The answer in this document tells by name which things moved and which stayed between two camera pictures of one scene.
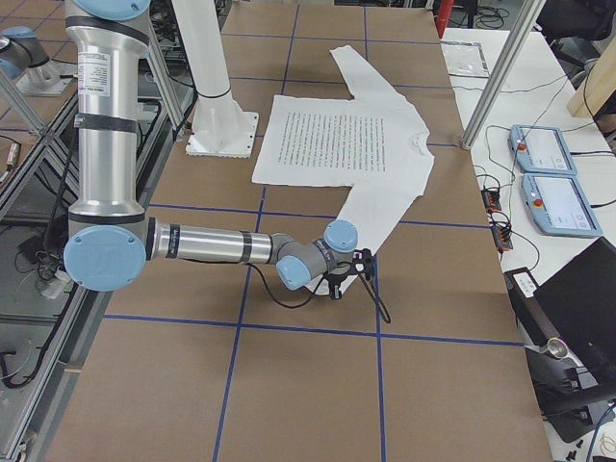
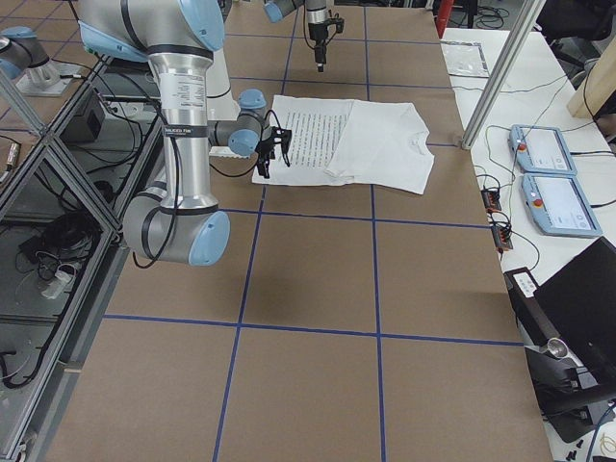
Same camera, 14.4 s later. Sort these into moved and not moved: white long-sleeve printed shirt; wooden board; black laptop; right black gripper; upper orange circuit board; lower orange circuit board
Moved: right black gripper; white long-sleeve printed shirt
Not moved: black laptop; lower orange circuit board; wooden board; upper orange circuit board
